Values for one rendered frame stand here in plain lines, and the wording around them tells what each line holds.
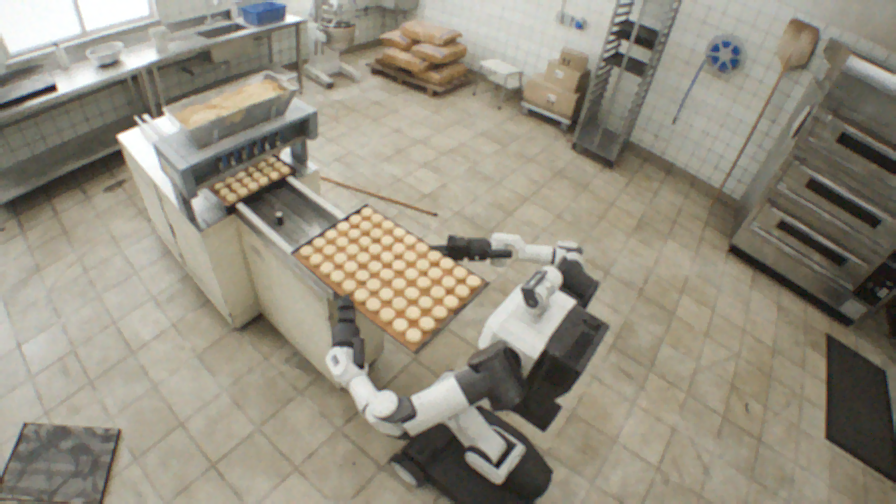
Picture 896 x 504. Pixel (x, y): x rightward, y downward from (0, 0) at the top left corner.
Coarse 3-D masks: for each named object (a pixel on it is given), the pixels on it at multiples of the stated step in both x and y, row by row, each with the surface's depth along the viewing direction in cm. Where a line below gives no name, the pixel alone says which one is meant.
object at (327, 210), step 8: (288, 184) 200; (296, 184) 196; (296, 192) 198; (304, 192) 193; (312, 192) 193; (304, 200) 197; (312, 200) 192; (320, 200) 190; (320, 208) 191; (328, 208) 187; (328, 216) 189; (336, 216) 184; (344, 216) 184
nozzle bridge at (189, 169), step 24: (288, 120) 184; (312, 120) 195; (168, 144) 162; (192, 144) 163; (216, 144) 165; (240, 144) 168; (264, 144) 189; (288, 144) 195; (168, 168) 161; (192, 168) 154; (216, 168) 173; (240, 168) 179; (192, 192) 160; (192, 216) 177
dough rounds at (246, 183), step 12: (252, 168) 198; (264, 168) 199; (276, 168) 201; (288, 168) 201; (228, 180) 189; (240, 180) 192; (252, 180) 194; (264, 180) 192; (216, 192) 185; (228, 192) 183; (240, 192) 184; (252, 192) 188; (228, 204) 180
